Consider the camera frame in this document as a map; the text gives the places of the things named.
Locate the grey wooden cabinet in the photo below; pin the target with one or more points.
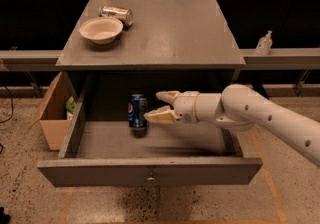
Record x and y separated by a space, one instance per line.
169 39

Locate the cardboard box on floor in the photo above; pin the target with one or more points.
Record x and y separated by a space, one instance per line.
52 113

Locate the open grey top drawer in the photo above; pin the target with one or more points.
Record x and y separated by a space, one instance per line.
100 149

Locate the green item in box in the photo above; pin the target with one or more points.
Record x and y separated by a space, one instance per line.
70 105

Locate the white paper bowl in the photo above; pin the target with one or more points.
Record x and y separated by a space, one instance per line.
101 30

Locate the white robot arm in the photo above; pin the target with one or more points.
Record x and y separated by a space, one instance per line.
237 108

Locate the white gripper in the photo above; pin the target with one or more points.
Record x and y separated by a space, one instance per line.
186 107

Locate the silver can lying down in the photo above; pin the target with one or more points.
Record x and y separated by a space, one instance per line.
123 14

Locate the metal drawer knob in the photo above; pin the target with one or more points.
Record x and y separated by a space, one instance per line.
151 179

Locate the blue pepsi can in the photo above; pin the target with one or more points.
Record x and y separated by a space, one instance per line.
137 107

